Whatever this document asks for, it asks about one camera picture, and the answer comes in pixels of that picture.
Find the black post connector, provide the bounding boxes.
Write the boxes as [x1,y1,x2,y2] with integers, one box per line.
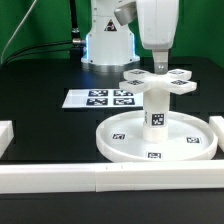
[69,0,83,59]

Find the white cross-shaped table base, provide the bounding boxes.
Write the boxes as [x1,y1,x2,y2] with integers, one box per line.
[119,69,197,95]

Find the black cables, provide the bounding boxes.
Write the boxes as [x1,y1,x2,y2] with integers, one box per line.
[0,0,88,65]

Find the white fence block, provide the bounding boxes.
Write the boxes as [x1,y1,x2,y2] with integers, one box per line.
[209,116,224,152]
[0,121,14,158]

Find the white marker tag sheet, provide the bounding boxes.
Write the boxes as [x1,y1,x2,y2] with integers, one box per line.
[62,89,143,109]

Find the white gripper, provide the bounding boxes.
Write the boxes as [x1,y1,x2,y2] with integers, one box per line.
[136,0,179,74]

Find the white right fence block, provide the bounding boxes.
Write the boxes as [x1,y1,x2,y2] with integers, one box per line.
[209,116,224,152]

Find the white front fence bar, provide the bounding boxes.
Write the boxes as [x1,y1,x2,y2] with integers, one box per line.
[0,160,224,194]

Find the white round table top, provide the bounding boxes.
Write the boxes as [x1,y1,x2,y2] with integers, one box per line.
[96,110,218,162]

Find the white left fence block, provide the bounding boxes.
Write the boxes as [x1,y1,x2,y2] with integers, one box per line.
[0,121,14,158]

